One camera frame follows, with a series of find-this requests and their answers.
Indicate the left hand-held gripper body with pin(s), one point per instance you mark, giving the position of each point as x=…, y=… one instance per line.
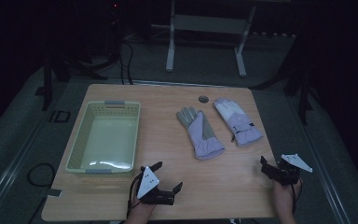
x=147, y=183

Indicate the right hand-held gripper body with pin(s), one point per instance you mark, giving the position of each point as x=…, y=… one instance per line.
x=287, y=174

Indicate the lilac glove with white fingers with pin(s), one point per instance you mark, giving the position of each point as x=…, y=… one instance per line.
x=242, y=127

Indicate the lilac glove with grey palm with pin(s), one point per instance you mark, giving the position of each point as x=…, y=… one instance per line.
x=203, y=140

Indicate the pale green plastic basket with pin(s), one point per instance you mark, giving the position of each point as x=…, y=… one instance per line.
x=105, y=140

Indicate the person's right hand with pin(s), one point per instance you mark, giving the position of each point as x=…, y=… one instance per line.
x=284, y=202

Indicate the person's left hand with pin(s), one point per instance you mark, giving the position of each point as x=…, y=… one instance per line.
x=140, y=213

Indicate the black metal stand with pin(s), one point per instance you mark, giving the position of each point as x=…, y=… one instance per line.
x=303, y=99
x=47, y=84

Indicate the grey tape piece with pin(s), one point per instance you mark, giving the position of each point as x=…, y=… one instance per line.
x=54, y=193

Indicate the dark power strip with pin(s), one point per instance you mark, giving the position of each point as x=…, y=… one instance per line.
x=273, y=34

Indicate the dark device with red light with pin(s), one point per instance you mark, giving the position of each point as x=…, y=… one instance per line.
x=115, y=18

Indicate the black floor bracket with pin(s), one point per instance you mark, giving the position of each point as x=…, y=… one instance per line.
x=52, y=116

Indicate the white metal desk frame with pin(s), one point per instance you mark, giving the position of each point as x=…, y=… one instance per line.
x=206, y=24

